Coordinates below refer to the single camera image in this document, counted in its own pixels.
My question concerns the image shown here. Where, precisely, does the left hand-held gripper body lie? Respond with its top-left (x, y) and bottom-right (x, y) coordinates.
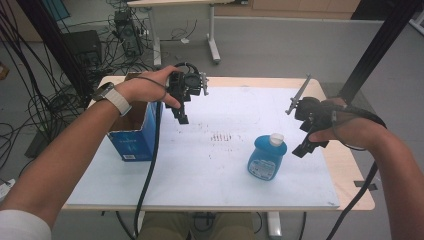
top-left (165, 62), bottom-right (210, 103)

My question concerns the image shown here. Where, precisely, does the blue cardboard box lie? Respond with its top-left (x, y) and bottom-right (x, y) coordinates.
top-left (107, 72), bottom-right (164, 163)

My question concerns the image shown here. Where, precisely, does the person's left leg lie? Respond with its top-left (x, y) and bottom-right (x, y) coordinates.
top-left (137, 211), bottom-right (192, 240)

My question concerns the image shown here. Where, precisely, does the thick black gripper cable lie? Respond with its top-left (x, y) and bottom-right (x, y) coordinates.
top-left (133, 101), bottom-right (164, 239)
top-left (324, 103), bottom-right (388, 240)

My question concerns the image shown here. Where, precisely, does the person's left hand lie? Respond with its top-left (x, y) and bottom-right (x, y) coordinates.
top-left (114, 65), bottom-right (183, 110)

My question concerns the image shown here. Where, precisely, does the black metal stand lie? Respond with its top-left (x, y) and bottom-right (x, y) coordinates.
top-left (338, 0), bottom-right (424, 105)
top-left (16, 0), bottom-right (95, 101)

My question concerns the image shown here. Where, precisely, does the person's right hand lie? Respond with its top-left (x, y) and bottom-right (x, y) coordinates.
top-left (308, 97), bottom-right (386, 152)

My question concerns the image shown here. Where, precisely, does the wristwatch with white strap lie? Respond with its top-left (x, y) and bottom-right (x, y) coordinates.
top-left (92, 81), bottom-right (133, 117)

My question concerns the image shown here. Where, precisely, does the blue bottle with white cap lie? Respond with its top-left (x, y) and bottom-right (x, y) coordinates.
top-left (247, 132), bottom-right (288, 182)

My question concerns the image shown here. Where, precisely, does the white shirt sleeve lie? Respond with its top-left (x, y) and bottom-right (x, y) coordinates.
top-left (0, 209), bottom-right (53, 240)

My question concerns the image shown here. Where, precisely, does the black equipment box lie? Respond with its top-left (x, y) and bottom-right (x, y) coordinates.
top-left (63, 29), bottom-right (103, 70)

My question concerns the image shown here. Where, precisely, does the white table mat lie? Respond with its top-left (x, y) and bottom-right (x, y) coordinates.
top-left (66, 86), bottom-right (341, 210)

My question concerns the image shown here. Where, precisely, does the teal panel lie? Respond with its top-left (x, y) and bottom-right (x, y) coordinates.
top-left (41, 0), bottom-right (71, 22)

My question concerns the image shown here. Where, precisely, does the white power strip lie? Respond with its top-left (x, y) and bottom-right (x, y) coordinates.
top-left (0, 178), bottom-right (17, 202)

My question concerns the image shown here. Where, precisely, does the person's leg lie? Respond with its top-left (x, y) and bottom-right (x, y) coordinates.
top-left (190, 211), bottom-right (256, 240)
top-left (137, 211), bottom-right (192, 240)

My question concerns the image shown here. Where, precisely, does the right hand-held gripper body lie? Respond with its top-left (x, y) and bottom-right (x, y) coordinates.
top-left (285, 73), bottom-right (335, 134)

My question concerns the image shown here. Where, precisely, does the black tape strip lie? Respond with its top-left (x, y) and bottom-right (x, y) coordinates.
top-left (353, 180), bottom-right (379, 192)

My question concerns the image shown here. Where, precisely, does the black computer tower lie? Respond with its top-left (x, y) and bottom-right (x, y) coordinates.
top-left (113, 9), bottom-right (144, 58)

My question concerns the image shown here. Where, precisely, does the white table leg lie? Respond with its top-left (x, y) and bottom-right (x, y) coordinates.
top-left (135, 211), bottom-right (146, 235)
top-left (266, 211), bottom-right (283, 240)

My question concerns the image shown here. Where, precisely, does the bundle of black floor cables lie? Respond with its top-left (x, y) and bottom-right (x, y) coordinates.
top-left (0, 6), bottom-right (84, 171)

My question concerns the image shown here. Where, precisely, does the white desk with metal legs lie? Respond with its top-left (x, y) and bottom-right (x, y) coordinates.
top-left (126, 0), bottom-right (249, 67)

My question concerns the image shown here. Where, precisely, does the person's right leg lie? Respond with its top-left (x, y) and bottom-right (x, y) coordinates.
top-left (190, 211), bottom-right (256, 240)

